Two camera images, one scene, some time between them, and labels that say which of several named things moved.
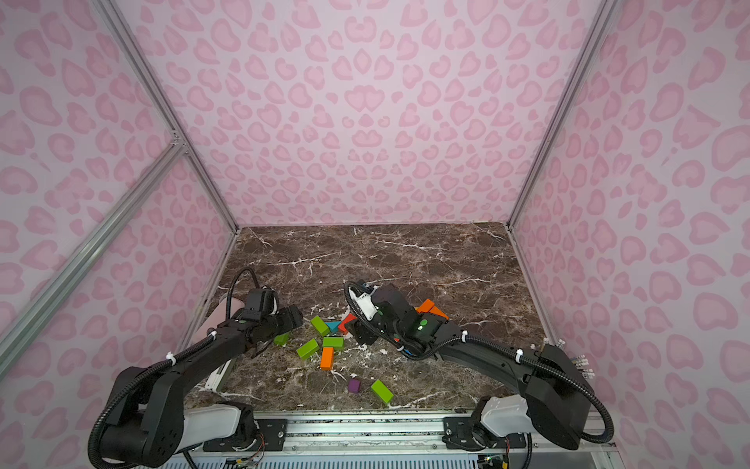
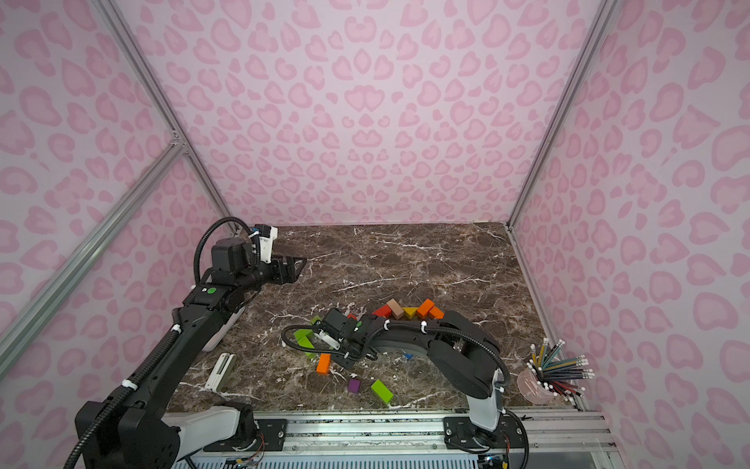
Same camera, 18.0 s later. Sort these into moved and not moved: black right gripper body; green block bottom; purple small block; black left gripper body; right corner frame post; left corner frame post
Moved: black right gripper body; black left gripper body
Not moved: green block bottom; purple small block; left corner frame post; right corner frame post
